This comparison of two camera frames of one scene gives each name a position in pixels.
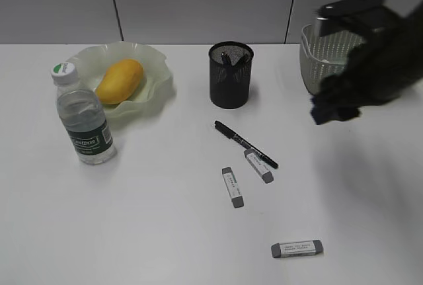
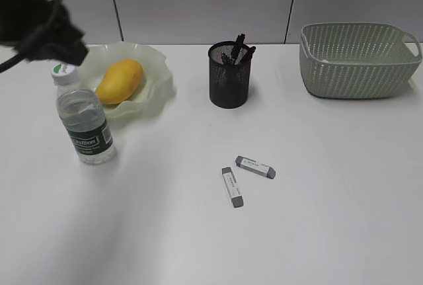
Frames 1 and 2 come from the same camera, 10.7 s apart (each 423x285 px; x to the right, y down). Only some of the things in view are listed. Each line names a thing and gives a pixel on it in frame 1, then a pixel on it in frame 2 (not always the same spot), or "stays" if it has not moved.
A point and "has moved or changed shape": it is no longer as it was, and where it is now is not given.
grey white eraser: (259, 164) has moved or changed shape
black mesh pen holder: (230, 74) stays
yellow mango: (119, 81) stays
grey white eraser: (232, 187) stays
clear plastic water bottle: (82, 114) stays
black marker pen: (230, 133) to (240, 49)
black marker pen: (244, 61) has moved or changed shape
